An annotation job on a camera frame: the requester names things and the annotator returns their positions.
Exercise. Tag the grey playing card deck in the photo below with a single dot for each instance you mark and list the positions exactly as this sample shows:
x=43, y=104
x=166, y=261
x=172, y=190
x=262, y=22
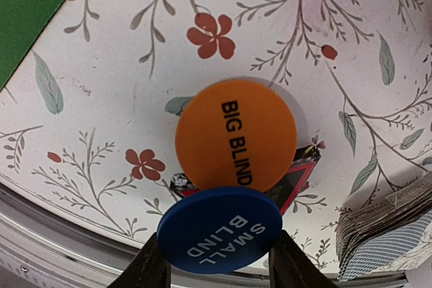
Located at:
x=393, y=234

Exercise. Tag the red black triangular button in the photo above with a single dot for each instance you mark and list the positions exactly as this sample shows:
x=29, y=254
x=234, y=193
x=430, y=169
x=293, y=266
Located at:
x=283, y=193

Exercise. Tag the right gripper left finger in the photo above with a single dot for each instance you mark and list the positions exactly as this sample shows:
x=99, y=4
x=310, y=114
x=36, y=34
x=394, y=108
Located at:
x=148, y=269

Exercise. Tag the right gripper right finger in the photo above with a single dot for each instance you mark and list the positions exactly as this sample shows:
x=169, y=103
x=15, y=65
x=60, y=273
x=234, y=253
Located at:
x=289, y=267

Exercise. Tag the round green poker mat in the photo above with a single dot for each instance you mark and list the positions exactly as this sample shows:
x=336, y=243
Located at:
x=22, y=21

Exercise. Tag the orange big blind button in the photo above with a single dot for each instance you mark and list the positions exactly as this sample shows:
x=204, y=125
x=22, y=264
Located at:
x=236, y=133

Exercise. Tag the blue small blind button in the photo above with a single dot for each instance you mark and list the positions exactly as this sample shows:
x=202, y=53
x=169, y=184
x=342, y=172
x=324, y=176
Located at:
x=218, y=231

